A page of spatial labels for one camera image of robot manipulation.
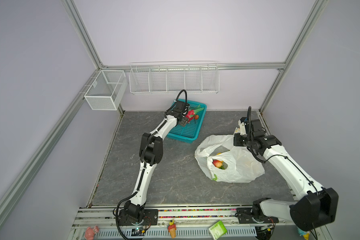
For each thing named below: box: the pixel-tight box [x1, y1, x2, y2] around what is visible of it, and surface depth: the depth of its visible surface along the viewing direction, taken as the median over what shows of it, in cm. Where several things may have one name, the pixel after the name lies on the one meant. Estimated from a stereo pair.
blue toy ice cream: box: [297, 226, 310, 240], surface depth 68 cm
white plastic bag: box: [194, 127, 265, 184], surface depth 78 cm
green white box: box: [208, 220, 228, 240], surface depth 71 cm
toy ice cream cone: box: [168, 219, 177, 239], surface depth 71 cm
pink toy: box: [84, 225, 99, 240], surface depth 70 cm
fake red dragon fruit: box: [185, 107, 205, 122], surface depth 111 cm
